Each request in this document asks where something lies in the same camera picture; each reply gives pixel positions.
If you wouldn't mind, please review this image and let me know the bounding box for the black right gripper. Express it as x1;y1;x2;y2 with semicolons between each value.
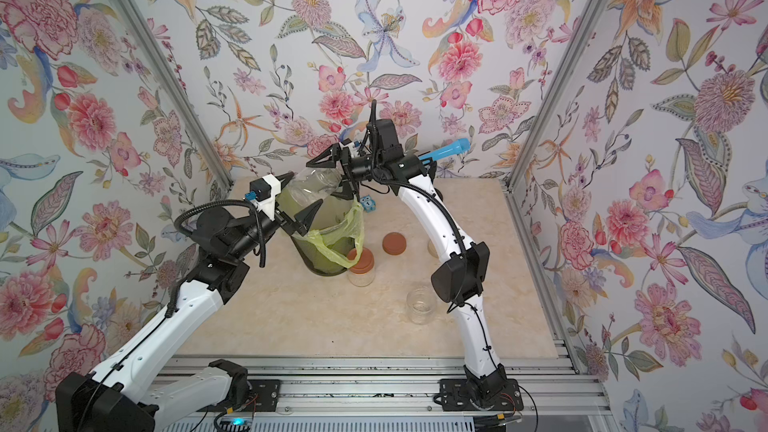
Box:
313;148;390;203

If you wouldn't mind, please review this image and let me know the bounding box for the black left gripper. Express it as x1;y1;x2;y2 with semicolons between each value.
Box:
228;178;322;263

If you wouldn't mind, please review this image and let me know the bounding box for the clear plastic rice jar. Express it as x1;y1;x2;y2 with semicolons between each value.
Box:
406;285;437;325

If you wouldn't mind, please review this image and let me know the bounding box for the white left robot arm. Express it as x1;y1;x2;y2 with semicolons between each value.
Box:
55;173;323;431

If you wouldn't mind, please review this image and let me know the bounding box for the small blue figurine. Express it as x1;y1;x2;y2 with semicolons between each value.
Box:
359;195;376;213

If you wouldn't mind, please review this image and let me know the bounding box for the green plastic bin liner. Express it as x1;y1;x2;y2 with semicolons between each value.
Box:
277;179;366;271

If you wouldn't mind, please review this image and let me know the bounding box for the black mesh waste bin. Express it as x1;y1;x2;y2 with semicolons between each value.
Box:
277;179;366;278

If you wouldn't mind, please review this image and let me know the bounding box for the closed jar brown lid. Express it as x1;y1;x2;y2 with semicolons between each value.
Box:
347;248;375;287

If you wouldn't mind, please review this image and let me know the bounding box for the blue toy microphone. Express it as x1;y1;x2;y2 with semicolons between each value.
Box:
419;138;471;162

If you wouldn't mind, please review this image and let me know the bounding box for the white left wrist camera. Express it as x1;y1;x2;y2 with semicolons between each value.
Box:
244;174;282;221

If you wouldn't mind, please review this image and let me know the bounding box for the aluminium corner post left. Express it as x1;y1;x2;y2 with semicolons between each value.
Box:
113;0;234;191

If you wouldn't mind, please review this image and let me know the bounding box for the aluminium corner post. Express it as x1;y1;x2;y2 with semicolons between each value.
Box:
506;0;631;190
113;0;234;191

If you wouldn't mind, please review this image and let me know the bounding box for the aluminium corner post right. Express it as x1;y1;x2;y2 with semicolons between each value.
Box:
506;0;631;190

